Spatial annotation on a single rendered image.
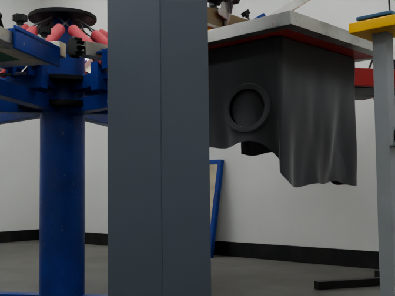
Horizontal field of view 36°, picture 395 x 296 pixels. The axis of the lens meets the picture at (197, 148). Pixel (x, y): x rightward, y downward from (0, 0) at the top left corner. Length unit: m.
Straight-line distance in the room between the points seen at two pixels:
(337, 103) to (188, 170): 0.71
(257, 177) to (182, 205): 3.13
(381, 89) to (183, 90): 0.53
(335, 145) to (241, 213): 2.70
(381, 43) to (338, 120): 0.41
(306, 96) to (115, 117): 0.62
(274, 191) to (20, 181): 3.03
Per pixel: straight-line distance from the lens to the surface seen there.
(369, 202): 4.09
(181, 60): 1.48
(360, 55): 2.12
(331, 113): 1.97
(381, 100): 1.68
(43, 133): 2.82
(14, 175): 6.55
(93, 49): 2.22
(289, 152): 1.77
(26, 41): 1.97
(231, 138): 1.86
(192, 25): 1.54
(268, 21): 1.72
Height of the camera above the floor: 0.52
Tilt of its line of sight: 4 degrees up
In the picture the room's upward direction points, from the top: 1 degrees counter-clockwise
